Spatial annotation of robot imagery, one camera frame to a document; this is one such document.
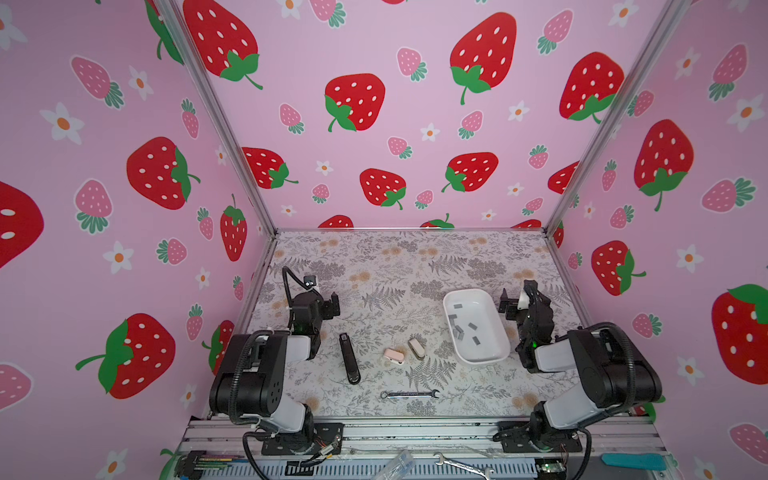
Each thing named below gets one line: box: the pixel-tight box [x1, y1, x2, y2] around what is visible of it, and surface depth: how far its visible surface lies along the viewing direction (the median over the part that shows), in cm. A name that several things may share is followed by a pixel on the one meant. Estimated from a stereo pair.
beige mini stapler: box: [408, 338, 426, 360], surface depth 89 cm
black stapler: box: [339, 333, 361, 385], surface depth 86 cm
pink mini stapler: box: [384, 348, 405, 365], surface depth 88 cm
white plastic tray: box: [443, 288, 511, 365], surface depth 95 cm
